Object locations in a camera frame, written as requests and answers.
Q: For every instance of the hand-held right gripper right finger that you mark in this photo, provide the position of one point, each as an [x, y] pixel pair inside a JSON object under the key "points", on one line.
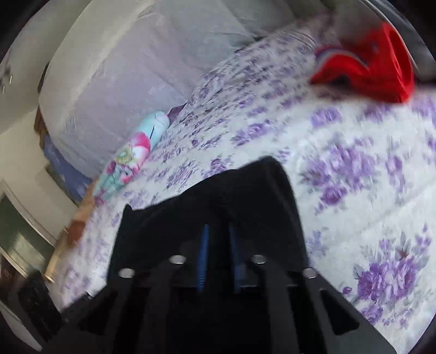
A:
{"points": [[235, 255]]}

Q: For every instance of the red garment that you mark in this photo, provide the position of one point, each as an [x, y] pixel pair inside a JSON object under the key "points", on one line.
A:
{"points": [[374, 68]]}

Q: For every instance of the purple floral bed sheet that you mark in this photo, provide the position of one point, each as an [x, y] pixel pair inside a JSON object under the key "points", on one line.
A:
{"points": [[340, 221]]}

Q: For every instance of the black pants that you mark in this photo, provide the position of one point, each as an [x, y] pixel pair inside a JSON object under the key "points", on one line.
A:
{"points": [[238, 190]]}

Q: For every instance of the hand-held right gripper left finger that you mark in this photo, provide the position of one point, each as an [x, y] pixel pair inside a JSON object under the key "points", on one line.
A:
{"points": [[203, 255]]}

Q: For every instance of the white cabinet with glass door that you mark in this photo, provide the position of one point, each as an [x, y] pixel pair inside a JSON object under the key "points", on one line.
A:
{"points": [[20, 228]]}

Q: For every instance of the teal floral pillow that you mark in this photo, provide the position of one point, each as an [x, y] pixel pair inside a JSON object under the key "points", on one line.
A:
{"points": [[136, 149]]}

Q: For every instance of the blue cloth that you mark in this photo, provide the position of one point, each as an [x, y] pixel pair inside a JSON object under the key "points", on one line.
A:
{"points": [[64, 170]]}

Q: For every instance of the white upholstered headboard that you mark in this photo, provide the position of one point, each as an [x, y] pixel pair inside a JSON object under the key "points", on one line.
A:
{"points": [[129, 68]]}

